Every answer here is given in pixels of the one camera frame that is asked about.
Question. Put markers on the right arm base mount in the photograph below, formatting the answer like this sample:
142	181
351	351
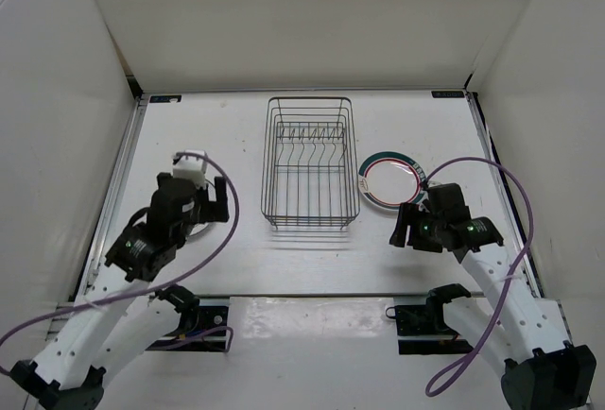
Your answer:
420	326

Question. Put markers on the wire dish rack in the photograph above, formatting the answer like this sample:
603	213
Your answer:
309	164

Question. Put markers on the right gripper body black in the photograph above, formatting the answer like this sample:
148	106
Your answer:
424	234

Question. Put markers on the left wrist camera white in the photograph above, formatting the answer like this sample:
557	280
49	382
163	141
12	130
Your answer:
191	165

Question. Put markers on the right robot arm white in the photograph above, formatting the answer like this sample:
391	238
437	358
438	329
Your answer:
536	364

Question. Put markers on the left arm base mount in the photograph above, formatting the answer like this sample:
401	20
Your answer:
213	312

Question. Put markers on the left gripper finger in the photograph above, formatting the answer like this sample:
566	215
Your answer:
221	203
220	216

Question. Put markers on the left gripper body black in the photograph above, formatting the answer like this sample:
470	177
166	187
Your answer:
202	196

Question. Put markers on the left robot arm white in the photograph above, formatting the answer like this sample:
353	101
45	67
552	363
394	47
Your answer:
125	312

